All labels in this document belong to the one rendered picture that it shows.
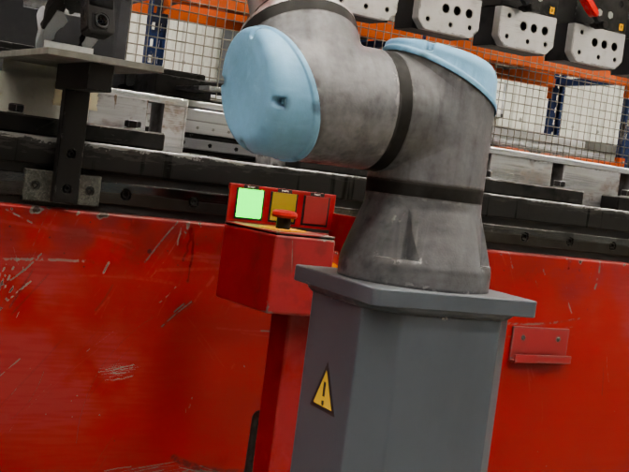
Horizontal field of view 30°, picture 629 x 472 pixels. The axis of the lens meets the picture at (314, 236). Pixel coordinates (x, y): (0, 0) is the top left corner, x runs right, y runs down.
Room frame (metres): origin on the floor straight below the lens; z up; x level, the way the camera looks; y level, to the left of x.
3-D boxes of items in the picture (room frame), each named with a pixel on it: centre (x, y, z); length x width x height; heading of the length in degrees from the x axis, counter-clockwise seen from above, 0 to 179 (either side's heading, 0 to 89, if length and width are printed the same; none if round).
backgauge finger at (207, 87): (2.27, 0.28, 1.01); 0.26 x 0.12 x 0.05; 31
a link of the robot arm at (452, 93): (1.16, -0.10, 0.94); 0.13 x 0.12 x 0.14; 117
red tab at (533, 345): (2.35, -0.48, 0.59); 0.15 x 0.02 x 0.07; 121
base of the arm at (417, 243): (1.16, -0.10, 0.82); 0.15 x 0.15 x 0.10
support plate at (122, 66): (1.83, 0.40, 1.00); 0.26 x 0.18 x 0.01; 31
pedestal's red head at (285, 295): (1.81, 0.02, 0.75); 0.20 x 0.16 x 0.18; 123
